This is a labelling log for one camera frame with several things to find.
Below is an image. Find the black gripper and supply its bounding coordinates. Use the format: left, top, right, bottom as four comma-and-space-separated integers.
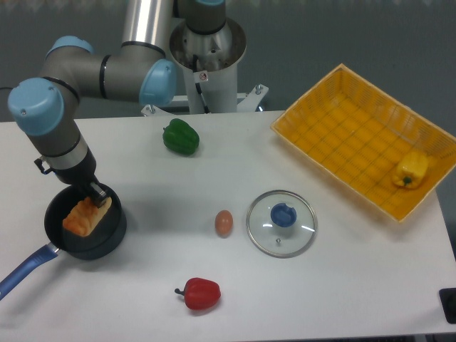
34, 152, 108, 208

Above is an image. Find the orange bread loaf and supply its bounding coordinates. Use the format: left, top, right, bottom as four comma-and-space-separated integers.
62, 197, 113, 237

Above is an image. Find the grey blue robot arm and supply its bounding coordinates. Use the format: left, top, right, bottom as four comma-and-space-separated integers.
7, 1, 226, 206

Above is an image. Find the green bell pepper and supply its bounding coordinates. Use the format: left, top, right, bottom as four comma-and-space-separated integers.
162, 118, 200, 156

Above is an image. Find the brown egg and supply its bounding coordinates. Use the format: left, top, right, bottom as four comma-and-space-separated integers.
214, 210, 233, 237

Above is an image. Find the red bell pepper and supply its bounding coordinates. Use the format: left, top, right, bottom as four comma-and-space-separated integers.
175, 278, 221, 311

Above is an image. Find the glass lid blue knob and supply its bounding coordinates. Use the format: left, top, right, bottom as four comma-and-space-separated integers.
246, 190, 318, 259

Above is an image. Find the yellow plastic basket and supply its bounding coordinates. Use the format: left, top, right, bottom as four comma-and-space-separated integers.
271, 64, 455, 222

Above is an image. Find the yellow bell pepper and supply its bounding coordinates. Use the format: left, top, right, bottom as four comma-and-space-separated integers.
391, 150, 429, 189

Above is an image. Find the black object at table edge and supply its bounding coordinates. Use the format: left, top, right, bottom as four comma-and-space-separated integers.
439, 288, 456, 324

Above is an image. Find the black saucepan blue handle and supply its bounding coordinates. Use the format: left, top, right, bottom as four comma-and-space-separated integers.
1, 184, 127, 298

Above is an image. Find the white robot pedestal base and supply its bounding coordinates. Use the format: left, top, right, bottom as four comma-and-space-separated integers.
142, 18, 269, 115

